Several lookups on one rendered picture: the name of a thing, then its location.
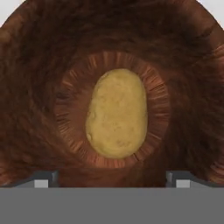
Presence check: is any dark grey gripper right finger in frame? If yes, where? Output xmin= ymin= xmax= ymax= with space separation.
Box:
xmin=165 ymin=171 xmax=214 ymax=189

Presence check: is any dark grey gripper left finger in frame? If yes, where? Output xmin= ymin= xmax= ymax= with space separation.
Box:
xmin=11 ymin=171 xmax=60 ymax=189

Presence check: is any yellow potato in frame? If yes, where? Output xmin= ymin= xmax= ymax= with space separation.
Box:
xmin=85 ymin=68 xmax=149 ymax=160

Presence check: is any brown wooden plate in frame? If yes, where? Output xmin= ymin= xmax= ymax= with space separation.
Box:
xmin=0 ymin=0 xmax=224 ymax=189

